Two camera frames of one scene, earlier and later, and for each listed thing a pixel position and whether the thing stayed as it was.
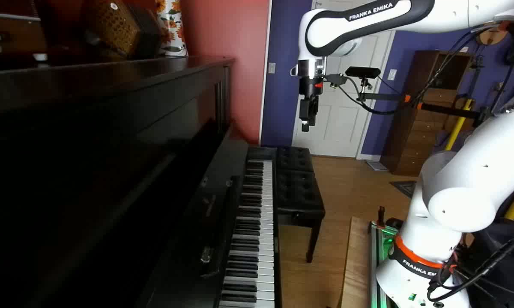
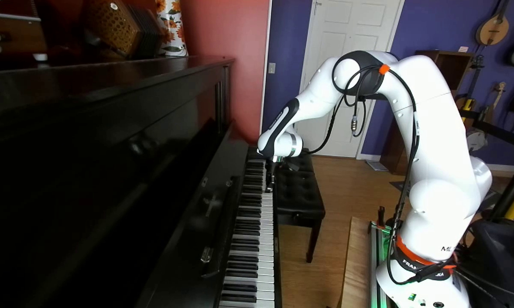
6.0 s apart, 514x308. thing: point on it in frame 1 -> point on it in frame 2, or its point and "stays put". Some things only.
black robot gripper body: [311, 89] -> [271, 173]
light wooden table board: [357, 286] stays put
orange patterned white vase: [170, 14] stays put
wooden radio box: [13, 32] stays put
